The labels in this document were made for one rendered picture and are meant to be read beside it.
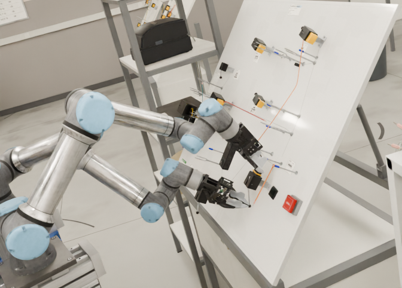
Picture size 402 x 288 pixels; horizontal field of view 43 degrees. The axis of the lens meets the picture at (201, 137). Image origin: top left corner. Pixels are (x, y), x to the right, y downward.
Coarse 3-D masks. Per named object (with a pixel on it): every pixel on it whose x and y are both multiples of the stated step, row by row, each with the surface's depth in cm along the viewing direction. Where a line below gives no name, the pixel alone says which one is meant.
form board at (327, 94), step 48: (288, 0) 226; (240, 48) 254; (288, 48) 213; (336, 48) 184; (240, 96) 238; (288, 96) 202; (336, 96) 175; (288, 144) 192; (336, 144) 168; (192, 192) 253; (288, 192) 183; (240, 240) 201; (288, 240) 175
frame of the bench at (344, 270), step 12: (324, 180) 248; (348, 192) 232; (360, 204) 221; (192, 216) 290; (384, 216) 209; (204, 252) 293; (372, 252) 190; (384, 252) 189; (396, 252) 191; (348, 264) 187; (360, 264) 186; (372, 264) 188; (216, 276) 305; (324, 276) 184; (336, 276) 184; (348, 276) 186
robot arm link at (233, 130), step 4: (232, 124) 177; (236, 124) 179; (228, 128) 177; (232, 128) 177; (236, 128) 179; (224, 132) 177; (228, 132) 177; (232, 132) 178; (236, 132) 179; (224, 136) 179; (228, 136) 179; (232, 136) 179
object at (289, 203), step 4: (288, 196) 176; (288, 200) 176; (292, 200) 174; (296, 200) 173; (284, 204) 177; (288, 204) 175; (292, 204) 173; (284, 208) 176; (288, 208) 174; (292, 208) 173
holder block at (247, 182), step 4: (252, 172) 193; (248, 176) 193; (252, 176) 190; (256, 176) 190; (260, 176) 192; (248, 180) 192; (252, 180) 191; (256, 180) 191; (260, 180) 192; (248, 184) 191; (252, 184) 191; (256, 184) 192; (252, 188) 192; (256, 188) 193
